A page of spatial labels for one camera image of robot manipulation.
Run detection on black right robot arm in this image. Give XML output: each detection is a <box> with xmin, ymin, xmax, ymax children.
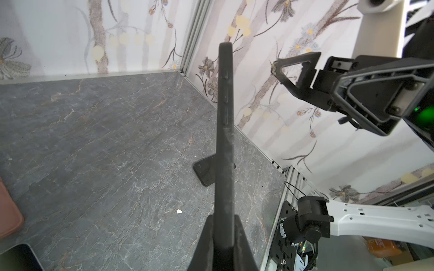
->
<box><xmin>271</xmin><ymin>1</ymin><xmax>434</xmax><ymax>248</ymax></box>

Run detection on pink phone case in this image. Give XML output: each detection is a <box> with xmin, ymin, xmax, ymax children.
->
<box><xmin>0</xmin><ymin>179</ymin><xmax>24</xmax><ymax>239</ymax></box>

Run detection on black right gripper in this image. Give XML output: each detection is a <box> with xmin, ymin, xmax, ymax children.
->
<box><xmin>271</xmin><ymin>51</ymin><xmax>434</xmax><ymax>137</ymax></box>

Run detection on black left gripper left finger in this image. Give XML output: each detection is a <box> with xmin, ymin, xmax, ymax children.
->
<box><xmin>187</xmin><ymin>215</ymin><xmax>214</xmax><ymax>271</ymax></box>

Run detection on phone with black screen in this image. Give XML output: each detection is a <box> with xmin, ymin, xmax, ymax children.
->
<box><xmin>1</xmin><ymin>243</ymin><xmax>44</xmax><ymax>271</ymax></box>

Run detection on aluminium corner frame post right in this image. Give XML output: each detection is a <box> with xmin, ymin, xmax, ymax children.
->
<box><xmin>180</xmin><ymin>0</ymin><xmax>212</xmax><ymax>76</ymax></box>

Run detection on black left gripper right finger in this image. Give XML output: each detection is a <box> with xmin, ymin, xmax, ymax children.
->
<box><xmin>234</xmin><ymin>215</ymin><xmax>259</xmax><ymax>271</ymax></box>

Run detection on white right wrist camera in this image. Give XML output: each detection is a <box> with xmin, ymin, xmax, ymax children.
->
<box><xmin>352</xmin><ymin>0</ymin><xmax>410</xmax><ymax>59</ymax></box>

